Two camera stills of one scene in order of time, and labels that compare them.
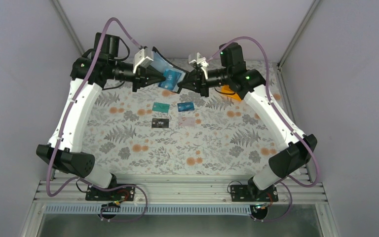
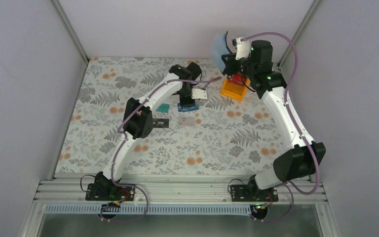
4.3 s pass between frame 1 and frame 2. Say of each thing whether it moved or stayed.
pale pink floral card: stayed
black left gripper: moved
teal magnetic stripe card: stayed
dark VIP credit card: stayed
